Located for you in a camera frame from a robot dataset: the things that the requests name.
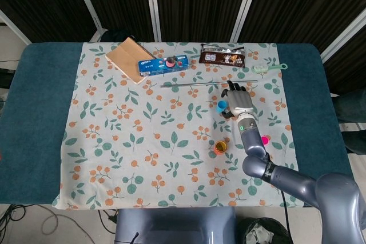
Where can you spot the orange plastic cup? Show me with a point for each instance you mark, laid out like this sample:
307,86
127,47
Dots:
219,153

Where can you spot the light blue plastic cup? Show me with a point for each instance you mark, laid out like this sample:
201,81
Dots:
221,107

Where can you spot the black chair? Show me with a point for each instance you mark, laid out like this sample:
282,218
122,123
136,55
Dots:
117,36

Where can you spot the blue Oreo cookie box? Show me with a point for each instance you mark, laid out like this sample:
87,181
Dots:
154,67

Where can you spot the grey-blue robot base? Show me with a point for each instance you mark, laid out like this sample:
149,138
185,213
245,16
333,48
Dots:
171,227

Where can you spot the black trash bin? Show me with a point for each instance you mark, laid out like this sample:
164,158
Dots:
266,224

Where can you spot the black equipment box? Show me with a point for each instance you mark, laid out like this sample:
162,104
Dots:
5,79

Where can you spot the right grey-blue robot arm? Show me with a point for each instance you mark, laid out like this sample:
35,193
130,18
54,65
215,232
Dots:
253,144

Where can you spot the teal table cover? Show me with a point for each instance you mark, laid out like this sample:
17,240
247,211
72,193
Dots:
34,112

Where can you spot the thin silver metal rod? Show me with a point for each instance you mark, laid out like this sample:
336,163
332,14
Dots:
200,83

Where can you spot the brown chocolate snack packet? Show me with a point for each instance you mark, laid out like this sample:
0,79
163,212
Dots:
223,55

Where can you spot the yellow plastic cup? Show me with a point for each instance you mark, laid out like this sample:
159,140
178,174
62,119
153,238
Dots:
221,147

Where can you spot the brown spiral notebook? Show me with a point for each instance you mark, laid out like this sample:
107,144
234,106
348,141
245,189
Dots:
128,58

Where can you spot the dark teal chair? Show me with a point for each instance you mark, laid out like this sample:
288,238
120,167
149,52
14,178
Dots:
351,107

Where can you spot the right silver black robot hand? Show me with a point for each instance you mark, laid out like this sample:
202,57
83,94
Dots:
241,104

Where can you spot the pink plastic cup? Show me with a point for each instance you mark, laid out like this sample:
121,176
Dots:
266,140

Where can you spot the floral print tablecloth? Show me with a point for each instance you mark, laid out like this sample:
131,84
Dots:
143,141

